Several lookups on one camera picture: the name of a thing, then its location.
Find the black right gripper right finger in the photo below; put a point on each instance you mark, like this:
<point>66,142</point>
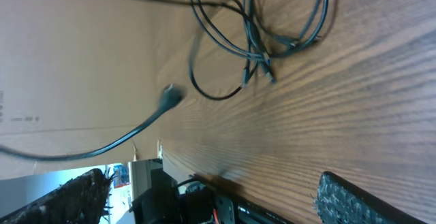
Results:
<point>340,201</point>

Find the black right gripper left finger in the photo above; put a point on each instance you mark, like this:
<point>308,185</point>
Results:
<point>80,200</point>

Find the brown cardboard wall panel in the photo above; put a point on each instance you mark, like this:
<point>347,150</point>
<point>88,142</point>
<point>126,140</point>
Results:
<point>75,74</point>

